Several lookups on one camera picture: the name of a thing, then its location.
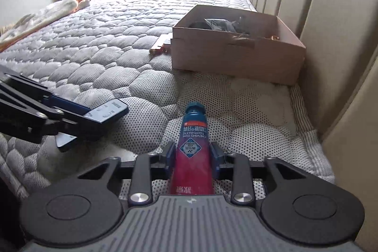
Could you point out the white orange cloth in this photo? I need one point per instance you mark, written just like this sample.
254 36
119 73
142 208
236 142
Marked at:
44 17

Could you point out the beige padded headboard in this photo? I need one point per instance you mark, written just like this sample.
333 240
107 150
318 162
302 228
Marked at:
324 18

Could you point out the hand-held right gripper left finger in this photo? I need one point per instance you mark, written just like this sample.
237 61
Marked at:
170 163

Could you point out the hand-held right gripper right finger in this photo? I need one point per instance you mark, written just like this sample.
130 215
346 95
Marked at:
215 162

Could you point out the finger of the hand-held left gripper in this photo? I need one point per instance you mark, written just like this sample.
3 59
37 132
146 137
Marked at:
66 142
68 104

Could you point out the cardboard box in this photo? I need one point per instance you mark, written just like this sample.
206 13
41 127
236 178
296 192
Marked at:
236 60

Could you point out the dark remote control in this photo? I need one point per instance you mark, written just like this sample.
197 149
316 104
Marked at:
109 111

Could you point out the grey quilted mattress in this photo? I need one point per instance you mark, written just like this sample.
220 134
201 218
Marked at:
97 33

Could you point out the clear plastic bag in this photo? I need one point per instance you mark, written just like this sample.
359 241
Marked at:
227 24

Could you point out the red and blue toothpaste tube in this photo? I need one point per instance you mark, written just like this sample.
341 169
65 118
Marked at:
192 157

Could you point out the small brown packet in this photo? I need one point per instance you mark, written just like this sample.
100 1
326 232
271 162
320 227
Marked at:
161 44

